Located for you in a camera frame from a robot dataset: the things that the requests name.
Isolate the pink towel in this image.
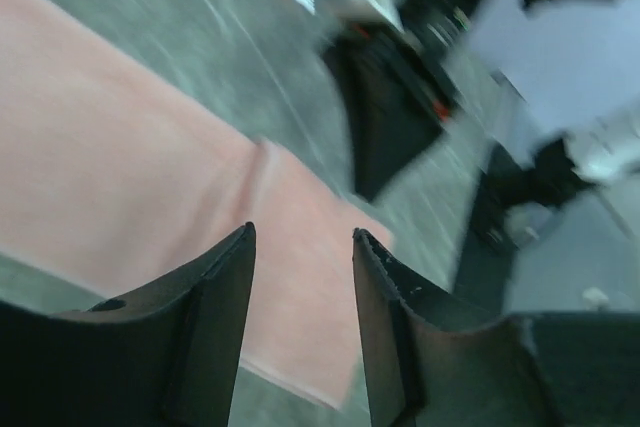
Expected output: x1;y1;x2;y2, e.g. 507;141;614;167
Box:
1;0;391;408

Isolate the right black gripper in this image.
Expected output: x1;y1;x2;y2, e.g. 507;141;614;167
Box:
322;0;495;202

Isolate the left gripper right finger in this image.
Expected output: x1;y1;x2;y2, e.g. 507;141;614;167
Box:
353;229;639;426

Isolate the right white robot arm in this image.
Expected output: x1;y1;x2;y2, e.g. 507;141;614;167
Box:
332;0;639;313

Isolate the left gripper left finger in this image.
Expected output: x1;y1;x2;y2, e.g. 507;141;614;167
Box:
1;223;256;426

